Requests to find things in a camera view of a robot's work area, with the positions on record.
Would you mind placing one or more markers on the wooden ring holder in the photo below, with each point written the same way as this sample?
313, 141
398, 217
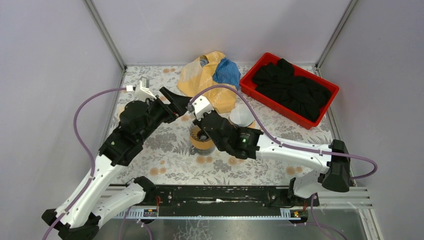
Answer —
202, 145
252, 125

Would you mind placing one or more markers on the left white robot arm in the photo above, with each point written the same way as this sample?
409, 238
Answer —
82, 214

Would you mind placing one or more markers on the yellow cloth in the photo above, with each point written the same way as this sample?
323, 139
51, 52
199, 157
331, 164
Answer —
197, 75

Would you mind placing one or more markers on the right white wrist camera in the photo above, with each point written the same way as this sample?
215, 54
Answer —
199, 106

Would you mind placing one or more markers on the white paper coffee filter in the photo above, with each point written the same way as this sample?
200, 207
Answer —
241, 116

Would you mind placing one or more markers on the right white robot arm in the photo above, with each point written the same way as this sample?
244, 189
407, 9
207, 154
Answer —
329, 168

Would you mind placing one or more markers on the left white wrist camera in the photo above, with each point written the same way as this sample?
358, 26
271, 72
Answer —
141, 90

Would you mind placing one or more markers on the black cloth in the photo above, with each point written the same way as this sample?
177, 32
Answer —
297, 93

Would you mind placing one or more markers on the clear glass pitcher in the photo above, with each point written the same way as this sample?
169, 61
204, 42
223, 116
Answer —
201, 152

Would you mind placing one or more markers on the floral table mat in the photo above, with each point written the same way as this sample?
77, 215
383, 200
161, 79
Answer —
168, 158

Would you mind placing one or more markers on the blue cloth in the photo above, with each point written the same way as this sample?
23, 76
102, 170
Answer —
227, 72

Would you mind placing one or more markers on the clear grey glass dripper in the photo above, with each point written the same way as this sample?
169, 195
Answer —
197, 134

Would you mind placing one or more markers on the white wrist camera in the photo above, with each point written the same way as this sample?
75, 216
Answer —
199, 106
141, 90

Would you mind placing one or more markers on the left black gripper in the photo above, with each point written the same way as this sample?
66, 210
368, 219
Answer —
164, 108

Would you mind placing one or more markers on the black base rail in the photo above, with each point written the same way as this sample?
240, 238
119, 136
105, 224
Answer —
223, 201

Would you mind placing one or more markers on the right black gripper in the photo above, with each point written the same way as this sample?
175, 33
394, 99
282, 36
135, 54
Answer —
197, 122

